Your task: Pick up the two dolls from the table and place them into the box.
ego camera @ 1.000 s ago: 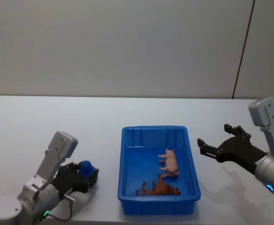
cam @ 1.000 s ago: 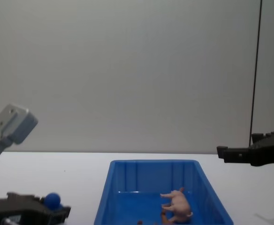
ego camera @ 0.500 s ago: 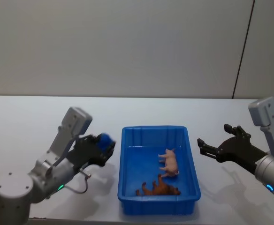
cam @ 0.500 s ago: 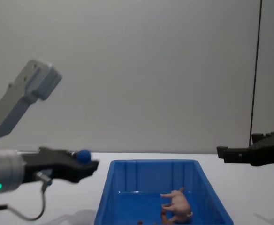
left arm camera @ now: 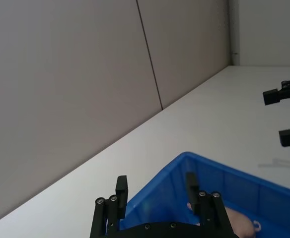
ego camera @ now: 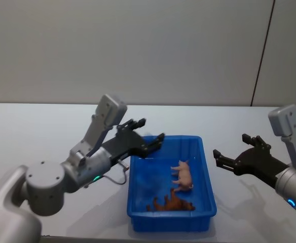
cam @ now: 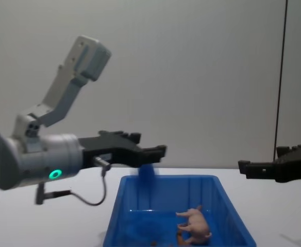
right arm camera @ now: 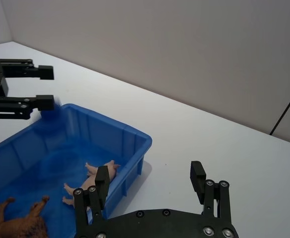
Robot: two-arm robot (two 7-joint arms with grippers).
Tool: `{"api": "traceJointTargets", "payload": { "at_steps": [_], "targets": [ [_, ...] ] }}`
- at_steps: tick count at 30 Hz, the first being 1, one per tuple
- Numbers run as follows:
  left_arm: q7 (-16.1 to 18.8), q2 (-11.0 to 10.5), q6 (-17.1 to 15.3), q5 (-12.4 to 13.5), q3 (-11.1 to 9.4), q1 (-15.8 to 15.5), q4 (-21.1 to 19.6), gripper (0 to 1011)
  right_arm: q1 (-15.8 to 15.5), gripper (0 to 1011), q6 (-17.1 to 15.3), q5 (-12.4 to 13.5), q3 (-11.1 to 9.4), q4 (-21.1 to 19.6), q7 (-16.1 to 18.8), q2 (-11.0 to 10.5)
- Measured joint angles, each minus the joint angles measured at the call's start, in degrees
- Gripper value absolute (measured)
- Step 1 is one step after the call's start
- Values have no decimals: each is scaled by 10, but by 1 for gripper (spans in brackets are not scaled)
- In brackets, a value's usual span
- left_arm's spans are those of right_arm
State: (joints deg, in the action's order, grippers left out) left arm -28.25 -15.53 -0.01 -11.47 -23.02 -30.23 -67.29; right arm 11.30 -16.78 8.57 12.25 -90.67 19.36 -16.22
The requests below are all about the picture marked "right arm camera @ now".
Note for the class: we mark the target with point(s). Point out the brown toy animal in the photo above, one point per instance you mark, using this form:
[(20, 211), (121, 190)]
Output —
[(16, 226)]

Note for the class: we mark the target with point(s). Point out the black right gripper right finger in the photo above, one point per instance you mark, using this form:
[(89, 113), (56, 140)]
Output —
[(198, 181)]

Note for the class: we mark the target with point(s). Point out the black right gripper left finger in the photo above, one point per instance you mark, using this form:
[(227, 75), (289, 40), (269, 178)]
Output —
[(99, 193)]

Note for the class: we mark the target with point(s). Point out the pink toy pig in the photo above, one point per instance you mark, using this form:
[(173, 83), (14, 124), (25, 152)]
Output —
[(90, 182)]

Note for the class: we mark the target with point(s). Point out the blue plastic bin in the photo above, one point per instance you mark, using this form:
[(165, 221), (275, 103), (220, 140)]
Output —
[(48, 143)]

